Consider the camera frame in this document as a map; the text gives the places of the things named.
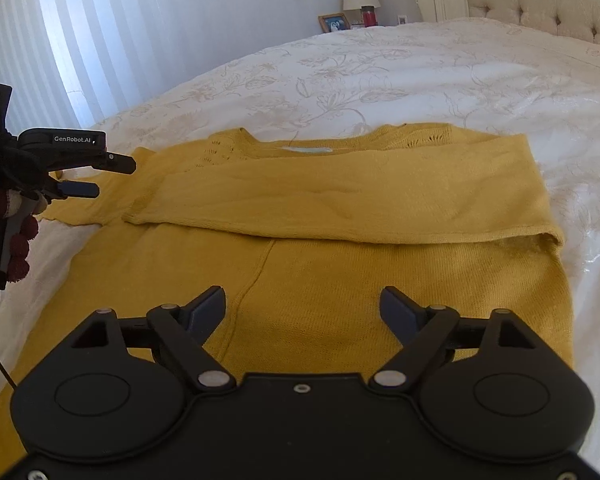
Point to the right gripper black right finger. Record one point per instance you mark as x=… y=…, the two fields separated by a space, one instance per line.
x=423 y=333

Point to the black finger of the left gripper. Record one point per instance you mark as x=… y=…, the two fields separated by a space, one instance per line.
x=120 y=164

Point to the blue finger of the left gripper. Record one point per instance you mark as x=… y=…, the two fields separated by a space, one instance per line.
x=77 y=189

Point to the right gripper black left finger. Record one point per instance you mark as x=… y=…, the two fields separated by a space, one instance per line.
x=180 y=334

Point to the yellow knit sweater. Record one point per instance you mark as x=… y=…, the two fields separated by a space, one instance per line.
x=304 y=238

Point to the white window blinds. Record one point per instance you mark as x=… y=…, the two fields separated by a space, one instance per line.
x=74 y=63

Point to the white floral bedspread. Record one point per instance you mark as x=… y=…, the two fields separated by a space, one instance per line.
x=476 y=74

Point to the red candle jar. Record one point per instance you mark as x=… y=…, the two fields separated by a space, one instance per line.
x=368 y=16

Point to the wooden picture frame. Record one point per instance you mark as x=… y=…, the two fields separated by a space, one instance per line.
x=334 y=22

